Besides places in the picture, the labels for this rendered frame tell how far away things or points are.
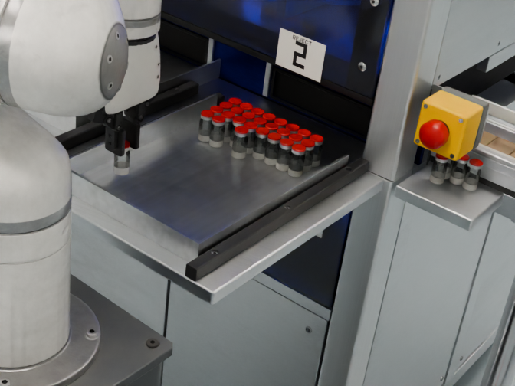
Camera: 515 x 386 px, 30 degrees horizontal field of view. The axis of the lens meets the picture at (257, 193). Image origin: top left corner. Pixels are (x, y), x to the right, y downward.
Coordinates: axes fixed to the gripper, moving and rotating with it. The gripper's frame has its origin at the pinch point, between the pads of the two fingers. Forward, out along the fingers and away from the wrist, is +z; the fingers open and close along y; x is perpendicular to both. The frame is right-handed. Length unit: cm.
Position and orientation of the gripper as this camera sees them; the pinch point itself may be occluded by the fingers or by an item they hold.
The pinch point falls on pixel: (122, 135)
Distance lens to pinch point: 132.2
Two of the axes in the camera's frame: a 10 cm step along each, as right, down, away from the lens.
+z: -1.1, 8.4, 5.3
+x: 7.9, 4.0, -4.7
